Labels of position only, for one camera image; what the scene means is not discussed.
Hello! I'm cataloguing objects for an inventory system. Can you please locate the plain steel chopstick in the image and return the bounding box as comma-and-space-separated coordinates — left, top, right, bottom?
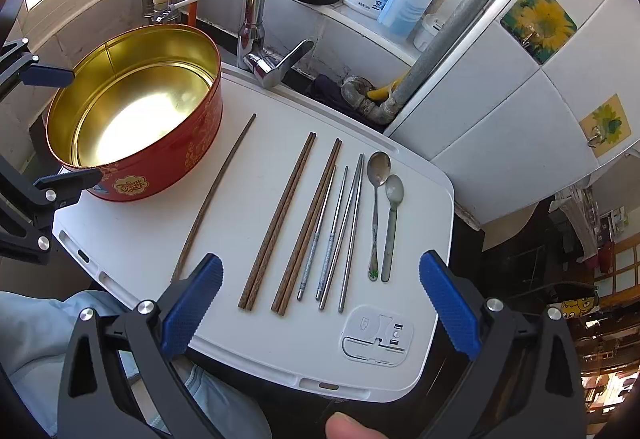
337, 153, 364, 313
318, 155, 363, 311

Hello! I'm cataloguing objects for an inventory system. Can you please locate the translucent green plastic spoon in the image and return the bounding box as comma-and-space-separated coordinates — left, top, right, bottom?
381, 175, 405, 282

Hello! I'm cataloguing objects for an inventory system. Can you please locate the long single wooden chopstick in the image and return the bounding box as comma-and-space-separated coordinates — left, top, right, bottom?
170, 113, 257, 283

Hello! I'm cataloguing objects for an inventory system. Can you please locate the steel spoon green clover handle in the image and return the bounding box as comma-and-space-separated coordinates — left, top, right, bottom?
367, 151, 390, 281

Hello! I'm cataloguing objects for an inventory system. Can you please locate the patterned handle steel chopstick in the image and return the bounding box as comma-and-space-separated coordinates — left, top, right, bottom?
296, 165, 337, 301

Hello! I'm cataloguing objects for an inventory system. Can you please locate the chrome kitchen faucet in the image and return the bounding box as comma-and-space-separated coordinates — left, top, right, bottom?
105, 0, 316, 90

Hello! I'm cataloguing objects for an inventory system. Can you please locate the right hand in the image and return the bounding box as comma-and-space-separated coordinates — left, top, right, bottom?
324, 412, 387, 439

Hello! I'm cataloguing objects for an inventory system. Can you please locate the red gold round tin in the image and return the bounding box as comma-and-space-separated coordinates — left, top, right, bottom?
46, 23, 222, 202

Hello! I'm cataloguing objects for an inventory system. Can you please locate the yellow cartoon sign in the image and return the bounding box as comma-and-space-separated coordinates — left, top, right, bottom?
560, 296, 600, 320

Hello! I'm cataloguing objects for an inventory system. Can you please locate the white cutting board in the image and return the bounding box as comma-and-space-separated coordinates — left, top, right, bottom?
54, 66, 454, 402

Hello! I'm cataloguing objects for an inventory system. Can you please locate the dark cloth rag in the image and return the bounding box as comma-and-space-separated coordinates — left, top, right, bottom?
304, 74, 354, 115

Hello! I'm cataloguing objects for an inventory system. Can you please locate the grey metal pipe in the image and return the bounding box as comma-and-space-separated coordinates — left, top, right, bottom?
341, 0, 490, 125

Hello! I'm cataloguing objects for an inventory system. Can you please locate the small white container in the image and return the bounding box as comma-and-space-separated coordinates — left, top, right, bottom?
413, 14, 442, 51

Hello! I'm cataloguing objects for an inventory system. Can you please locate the yellow gas hose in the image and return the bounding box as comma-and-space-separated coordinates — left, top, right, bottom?
368, 74, 407, 102

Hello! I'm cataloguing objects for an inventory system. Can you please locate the sunflower wall hook small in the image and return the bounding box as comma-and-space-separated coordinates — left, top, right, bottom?
579, 94, 631, 158

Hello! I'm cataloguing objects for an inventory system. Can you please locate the sunflower wall hook large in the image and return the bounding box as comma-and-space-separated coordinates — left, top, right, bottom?
500, 0, 577, 66

